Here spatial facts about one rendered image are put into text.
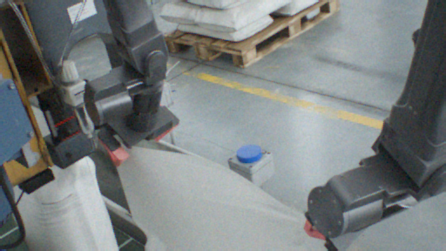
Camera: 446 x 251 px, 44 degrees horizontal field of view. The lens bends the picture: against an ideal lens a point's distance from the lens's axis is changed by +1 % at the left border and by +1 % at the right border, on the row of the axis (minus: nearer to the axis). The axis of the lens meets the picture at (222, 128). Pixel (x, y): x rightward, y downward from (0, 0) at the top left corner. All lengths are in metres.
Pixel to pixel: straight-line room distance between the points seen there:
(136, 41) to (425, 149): 0.46
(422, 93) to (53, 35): 0.71
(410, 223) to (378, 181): 1.80
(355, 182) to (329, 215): 0.05
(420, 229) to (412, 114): 1.85
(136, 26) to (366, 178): 0.41
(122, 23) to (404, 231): 1.75
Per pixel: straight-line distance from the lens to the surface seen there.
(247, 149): 1.33
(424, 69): 0.50
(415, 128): 0.55
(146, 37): 0.85
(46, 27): 1.05
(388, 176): 0.62
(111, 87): 0.88
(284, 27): 4.15
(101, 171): 2.14
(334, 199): 0.59
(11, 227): 2.20
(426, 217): 2.44
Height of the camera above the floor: 1.56
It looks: 29 degrees down
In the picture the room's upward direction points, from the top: 11 degrees counter-clockwise
